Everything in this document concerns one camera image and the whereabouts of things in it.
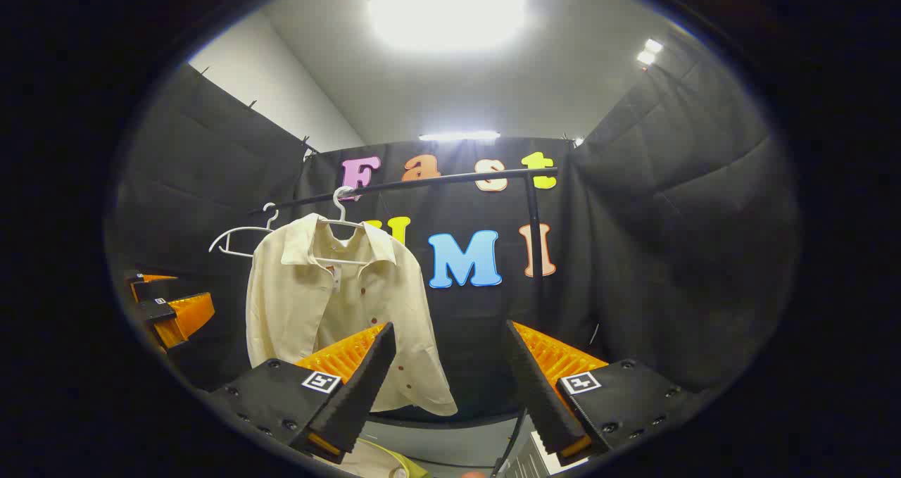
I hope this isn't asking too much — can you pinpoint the white slatted object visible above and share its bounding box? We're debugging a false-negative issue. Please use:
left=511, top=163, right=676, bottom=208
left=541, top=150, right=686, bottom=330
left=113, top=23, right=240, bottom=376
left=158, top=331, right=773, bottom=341
left=503, top=430, right=588, bottom=477

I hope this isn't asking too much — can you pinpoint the black metal clothes rack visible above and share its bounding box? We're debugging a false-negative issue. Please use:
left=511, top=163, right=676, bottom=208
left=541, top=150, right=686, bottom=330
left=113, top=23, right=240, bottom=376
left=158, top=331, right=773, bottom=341
left=246, top=167, right=560, bottom=327

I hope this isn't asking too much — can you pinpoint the large ceiling light panel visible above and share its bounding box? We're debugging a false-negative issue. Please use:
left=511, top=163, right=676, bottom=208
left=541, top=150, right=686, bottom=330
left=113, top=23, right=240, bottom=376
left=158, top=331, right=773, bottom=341
left=366, top=0, right=529, bottom=51

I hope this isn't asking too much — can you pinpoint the long ceiling strip light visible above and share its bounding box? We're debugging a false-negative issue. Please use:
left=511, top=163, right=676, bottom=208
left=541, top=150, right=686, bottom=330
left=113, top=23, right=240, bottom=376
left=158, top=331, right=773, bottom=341
left=419, top=131, right=502, bottom=143

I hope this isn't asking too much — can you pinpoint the cream button-up shirt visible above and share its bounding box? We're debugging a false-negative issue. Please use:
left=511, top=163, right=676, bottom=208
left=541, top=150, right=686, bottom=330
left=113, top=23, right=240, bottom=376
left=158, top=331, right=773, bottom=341
left=245, top=213, right=458, bottom=417

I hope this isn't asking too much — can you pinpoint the white plastic hanger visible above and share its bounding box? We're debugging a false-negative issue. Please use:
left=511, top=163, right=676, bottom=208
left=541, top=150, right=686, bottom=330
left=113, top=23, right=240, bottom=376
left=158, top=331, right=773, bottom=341
left=313, top=186, right=374, bottom=268
left=208, top=202, right=280, bottom=259

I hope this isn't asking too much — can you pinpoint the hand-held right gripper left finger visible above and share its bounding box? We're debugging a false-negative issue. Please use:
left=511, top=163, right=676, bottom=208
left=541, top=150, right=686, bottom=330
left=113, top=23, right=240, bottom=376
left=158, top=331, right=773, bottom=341
left=208, top=322, right=397, bottom=465

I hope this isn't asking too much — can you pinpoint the black cable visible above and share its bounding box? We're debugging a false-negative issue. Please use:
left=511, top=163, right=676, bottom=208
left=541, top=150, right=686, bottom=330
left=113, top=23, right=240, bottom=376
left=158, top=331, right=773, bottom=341
left=491, top=409, right=527, bottom=477

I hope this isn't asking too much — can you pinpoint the yellow-green laundry hamper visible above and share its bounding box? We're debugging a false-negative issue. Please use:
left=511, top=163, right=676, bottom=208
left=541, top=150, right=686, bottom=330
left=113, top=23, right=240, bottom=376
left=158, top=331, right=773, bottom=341
left=331, top=437, right=434, bottom=478

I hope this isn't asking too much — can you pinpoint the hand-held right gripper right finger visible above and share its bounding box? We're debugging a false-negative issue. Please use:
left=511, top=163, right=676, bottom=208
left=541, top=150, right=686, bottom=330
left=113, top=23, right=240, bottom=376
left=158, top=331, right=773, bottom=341
left=505, top=320, right=705, bottom=468

